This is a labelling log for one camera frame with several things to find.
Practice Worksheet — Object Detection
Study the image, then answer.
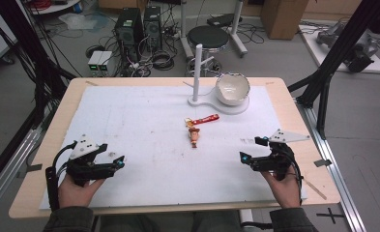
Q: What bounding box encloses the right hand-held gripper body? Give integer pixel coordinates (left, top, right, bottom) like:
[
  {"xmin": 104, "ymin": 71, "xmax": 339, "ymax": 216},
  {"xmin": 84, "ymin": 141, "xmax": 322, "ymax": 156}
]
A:
[{"xmin": 252, "ymin": 129, "xmax": 311, "ymax": 182}]

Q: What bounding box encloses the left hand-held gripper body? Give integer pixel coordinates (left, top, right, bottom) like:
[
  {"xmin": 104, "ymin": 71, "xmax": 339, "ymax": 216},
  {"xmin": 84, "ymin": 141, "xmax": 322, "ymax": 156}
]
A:
[{"xmin": 65, "ymin": 134, "xmax": 112, "ymax": 189}]

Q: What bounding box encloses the person's left hand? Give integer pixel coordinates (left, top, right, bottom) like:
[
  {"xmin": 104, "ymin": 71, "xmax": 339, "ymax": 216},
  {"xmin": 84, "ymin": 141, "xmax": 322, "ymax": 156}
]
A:
[{"xmin": 57, "ymin": 175, "xmax": 106, "ymax": 211}]

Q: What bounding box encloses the person's right hand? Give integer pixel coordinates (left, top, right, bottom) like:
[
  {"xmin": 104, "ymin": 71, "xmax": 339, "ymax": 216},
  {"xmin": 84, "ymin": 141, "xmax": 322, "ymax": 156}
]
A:
[{"xmin": 260, "ymin": 168, "xmax": 304, "ymax": 210}]

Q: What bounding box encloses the white foam mat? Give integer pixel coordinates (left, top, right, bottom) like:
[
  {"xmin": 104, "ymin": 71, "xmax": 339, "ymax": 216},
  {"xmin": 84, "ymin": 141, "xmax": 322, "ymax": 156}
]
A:
[{"xmin": 39, "ymin": 84, "xmax": 308, "ymax": 211}]

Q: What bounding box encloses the grey tape piece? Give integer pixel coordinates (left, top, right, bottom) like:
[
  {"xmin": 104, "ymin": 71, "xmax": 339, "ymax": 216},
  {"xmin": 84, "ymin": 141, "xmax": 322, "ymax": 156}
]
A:
[
  {"xmin": 25, "ymin": 162, "xmax": 44, "ymax": 173},
  {"xmin": 313, "ymin": 158, "xmax": 334, "ymax": 168}
]

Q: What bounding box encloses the white eggshell-shaped bowl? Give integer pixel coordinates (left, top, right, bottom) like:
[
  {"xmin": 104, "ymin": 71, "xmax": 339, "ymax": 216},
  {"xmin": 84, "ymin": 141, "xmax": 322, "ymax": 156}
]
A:
[{"xmin": 215, "ymin": 72, "xmax": 251, "ymax": 107}]

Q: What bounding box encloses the white table leg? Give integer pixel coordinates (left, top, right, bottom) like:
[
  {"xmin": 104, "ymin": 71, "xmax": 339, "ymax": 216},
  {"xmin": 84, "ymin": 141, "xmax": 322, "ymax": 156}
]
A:
[{"xmin": 240, "ymin": 209, "xmax": 255, "ymax": 232}]

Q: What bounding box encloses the black tape cross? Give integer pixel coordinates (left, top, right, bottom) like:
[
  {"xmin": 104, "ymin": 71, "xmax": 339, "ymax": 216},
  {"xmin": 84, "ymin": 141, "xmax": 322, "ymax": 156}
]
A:
[{"xmin": 315, "ymin": 207, "xmax": 345, "ymax": 225}]

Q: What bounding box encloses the white power supply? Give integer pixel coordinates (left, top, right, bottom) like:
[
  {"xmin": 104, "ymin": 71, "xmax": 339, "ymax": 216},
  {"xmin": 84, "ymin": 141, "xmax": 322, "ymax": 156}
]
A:
[
  {"xmin": 98, "ymin": 50, "xmax": 114, "ymax": 73},
  {"xmin": 87, "ymin": 50, "xmax": 104, "ymax": 73}
]

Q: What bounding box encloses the white peg stand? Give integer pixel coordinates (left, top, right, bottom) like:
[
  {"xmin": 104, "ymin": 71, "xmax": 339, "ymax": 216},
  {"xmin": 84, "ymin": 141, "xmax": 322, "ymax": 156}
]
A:
[{"xmin": 182, "ymin": 43, "xmax": 250, "ymax": 116}]

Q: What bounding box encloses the white metal stand leg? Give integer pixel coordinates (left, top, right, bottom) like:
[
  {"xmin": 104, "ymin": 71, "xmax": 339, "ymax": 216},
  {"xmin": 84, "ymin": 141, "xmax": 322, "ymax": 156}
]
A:
[
  {"xmin": 229, "ymin": 0, "xmax": 248, "ymax": 59},
  {"xmin": 179, "ymin": 0, "xmax": 195, "ymax": 63}
]

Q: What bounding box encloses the black round stool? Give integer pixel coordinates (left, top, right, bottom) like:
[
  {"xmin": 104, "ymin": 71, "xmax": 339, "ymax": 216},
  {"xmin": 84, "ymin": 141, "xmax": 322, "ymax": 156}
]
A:
[{"xmin": 186, "ymin": 24, "xmax": 230, "ymax": 77}]

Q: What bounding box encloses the black computer tower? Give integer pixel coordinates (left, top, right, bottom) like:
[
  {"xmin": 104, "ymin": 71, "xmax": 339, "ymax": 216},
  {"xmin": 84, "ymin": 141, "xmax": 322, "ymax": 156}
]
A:
[
  {"xmin": 142, "ymin": 5, "xmax": 163, "ymax": 53},
  {"xmin": 114, "ymin": 7, "xmax": 145, "ymax": 62}
]

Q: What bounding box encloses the cardboard box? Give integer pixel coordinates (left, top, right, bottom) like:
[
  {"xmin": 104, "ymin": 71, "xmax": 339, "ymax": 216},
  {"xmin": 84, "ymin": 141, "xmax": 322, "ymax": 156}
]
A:
[{"xmin": 260, "ymin": 0, "xmax": 309, "ymax": 41}]

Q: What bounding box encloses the black flat device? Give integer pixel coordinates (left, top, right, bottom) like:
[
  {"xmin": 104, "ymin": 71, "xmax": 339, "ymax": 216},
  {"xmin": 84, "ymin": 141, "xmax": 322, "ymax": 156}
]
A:
[{"xmin": 206, "ymin": 13, "xmax": 244, "ymax": 29}]

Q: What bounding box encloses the clear plastic sheet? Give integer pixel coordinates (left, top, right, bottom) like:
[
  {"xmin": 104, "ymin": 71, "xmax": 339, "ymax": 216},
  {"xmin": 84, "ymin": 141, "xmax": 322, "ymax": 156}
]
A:
[{"xmin": 58, "ymin": 12, "xmax": 110, "ymax": 34}]

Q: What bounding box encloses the grey robot device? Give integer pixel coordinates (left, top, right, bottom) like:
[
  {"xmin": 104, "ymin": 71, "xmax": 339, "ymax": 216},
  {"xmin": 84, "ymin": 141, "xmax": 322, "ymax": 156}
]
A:
[{"xmin": 315, "ymin": 21, "xmax": 379, "ymax": 73}]

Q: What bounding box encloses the white platform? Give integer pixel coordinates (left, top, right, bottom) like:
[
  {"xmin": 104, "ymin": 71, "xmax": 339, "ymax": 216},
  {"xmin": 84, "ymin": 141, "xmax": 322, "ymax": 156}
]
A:
[{"xmin": 298, "ymin": 23, "xmax": 380, "ymax": 74}]

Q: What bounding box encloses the white round table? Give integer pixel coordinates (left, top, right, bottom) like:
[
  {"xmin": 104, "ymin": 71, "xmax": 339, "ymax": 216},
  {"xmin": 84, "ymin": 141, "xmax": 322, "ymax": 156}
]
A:
[{"xmin": 25, "ymin": 0, "xmax": 83, "ymax": 15}]

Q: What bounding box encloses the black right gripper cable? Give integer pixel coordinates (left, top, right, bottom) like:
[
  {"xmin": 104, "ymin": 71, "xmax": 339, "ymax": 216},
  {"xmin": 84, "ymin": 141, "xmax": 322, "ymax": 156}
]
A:
[{"xmin": 285, "ymin": 150, "xmax": 306, "ymax": 206}]

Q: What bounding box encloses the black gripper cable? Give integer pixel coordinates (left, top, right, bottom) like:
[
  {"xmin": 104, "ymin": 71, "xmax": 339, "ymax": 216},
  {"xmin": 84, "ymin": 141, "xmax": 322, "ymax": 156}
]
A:
[
  {"xmin": 285, "ymin": 150, "xmax": 306, "ymax": 206},
  {"xmin": 44, "ymin": 140, "xmax": 78, "ymax": 213}
]

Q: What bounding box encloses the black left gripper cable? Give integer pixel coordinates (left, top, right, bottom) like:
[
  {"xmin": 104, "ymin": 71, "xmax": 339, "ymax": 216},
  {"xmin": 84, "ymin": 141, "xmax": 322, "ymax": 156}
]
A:
[{"xmin": 44, "ymin": 140, "xmax": 78, "ymax": 213}]

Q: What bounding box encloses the doll keychain with red strap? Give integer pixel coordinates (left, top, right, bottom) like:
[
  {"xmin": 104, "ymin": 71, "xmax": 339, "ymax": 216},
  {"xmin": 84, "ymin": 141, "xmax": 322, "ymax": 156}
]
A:
[{"xmin": 184, "ymin": 113, "xmax": 220, "ymax": 149}]

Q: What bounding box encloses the aluminium rail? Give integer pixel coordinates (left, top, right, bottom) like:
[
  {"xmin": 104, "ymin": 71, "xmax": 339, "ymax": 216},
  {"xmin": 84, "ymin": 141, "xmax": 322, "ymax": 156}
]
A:
[
  {"xmin": 295, "ymin": 99, "xmax": 368, "ymax": 232},
  {"xmin": 0, "ymin": 128, "xmax": 44, "ymax": 223}
]

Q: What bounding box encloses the black metal frame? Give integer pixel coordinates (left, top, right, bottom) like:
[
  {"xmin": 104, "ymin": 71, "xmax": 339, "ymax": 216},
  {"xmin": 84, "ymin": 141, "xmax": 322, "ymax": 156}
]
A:
[
  {"xmin": 0, "ymin": 0, "xmax": 78, "ymax": 196},
  {"xmin": 287, "ymin": 0, "xmax": 380, "ymax": 140}
]

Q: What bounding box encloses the coiled black cable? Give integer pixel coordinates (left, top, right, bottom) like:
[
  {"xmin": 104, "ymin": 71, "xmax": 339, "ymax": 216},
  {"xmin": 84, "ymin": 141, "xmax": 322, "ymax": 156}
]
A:
[{"xmin": 151, "ymin": 49, "xmax": 176, "ymax": 72}]

